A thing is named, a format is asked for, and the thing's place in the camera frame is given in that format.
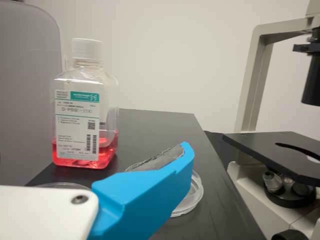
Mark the cream microscope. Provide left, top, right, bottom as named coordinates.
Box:
left=202, top=0, right=320, bottom=240

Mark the petri dish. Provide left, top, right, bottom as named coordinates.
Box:
left=124, top=161, right=204, bottom=218

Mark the white box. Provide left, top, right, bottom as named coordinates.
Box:
left=0, top=0, right=64, bottom=187

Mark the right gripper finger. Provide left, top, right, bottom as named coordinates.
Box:
left=89, top=141, right=195, bottom=240

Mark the black platform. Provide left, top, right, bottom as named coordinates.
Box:
left=24, top=107, right=266, bottom=240

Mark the petri dish lid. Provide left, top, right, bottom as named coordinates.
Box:
left=33, top=182, right=92, bottom=194

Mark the red liquid bottle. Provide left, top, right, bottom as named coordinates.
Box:
left=51, top=37, right=120, bottom=170

